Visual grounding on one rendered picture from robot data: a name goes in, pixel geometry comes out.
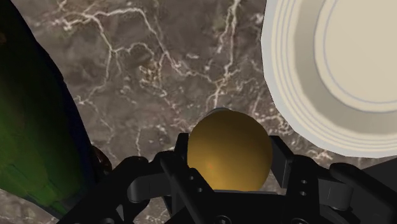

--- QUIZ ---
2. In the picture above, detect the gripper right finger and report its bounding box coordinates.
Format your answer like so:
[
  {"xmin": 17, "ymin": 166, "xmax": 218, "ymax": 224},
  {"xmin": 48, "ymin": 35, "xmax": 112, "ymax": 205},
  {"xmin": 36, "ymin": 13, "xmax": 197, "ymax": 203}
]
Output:
[{"xmin": 268, "ymin": 135, "xmax": 397, "ymax": 224}]

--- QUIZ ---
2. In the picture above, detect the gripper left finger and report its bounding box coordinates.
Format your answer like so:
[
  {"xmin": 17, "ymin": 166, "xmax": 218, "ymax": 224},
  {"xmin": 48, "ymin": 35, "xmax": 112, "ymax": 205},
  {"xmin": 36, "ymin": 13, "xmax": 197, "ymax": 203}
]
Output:
[{"xmin": 59, "ymin": 132, "xmax": 218, "ymax": 224}]

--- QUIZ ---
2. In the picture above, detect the yellow ball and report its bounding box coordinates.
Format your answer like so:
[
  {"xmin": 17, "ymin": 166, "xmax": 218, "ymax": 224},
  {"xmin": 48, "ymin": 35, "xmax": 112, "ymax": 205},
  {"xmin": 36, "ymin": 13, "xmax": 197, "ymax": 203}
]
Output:
[{"xmin": 186, "ymin": 107, "xmax": 274, "ymax": 192}]

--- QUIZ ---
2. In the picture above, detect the white plate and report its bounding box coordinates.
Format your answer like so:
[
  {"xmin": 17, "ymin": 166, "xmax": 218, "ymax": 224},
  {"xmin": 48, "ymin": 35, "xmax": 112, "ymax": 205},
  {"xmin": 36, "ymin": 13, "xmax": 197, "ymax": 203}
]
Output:
[{"xmin": 260, "ymin": 0, "xmax": 397, "ymax": 158}]

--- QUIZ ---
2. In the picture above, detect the dark green bottle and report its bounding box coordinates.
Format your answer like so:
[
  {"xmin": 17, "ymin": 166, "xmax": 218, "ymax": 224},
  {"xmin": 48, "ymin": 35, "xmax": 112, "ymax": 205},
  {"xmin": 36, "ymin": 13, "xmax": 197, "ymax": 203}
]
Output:
[{"xmin": 0, "ymin": 0, "xmax": 113, "ymax": 219}]

